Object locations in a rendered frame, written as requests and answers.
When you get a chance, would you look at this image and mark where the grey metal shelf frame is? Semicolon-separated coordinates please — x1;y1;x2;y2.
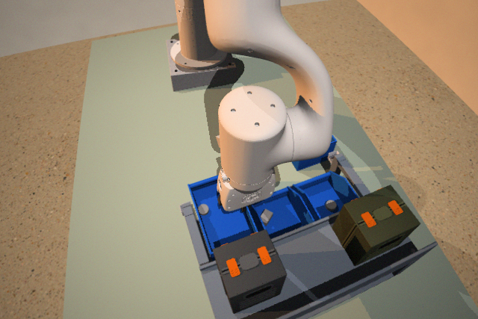
179;151;438;319

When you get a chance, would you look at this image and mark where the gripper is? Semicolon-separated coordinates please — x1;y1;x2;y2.
217;168;276;212

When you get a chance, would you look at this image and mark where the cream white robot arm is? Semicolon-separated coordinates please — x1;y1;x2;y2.
170;0;334;191

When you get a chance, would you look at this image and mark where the grey metal disc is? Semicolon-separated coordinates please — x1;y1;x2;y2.
198;204;209;216
326;200;337;211

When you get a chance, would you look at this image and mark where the blue bin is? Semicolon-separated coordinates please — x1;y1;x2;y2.
292;171;359;221
188;175;258;261
292;136;337;171
250;186;315;239

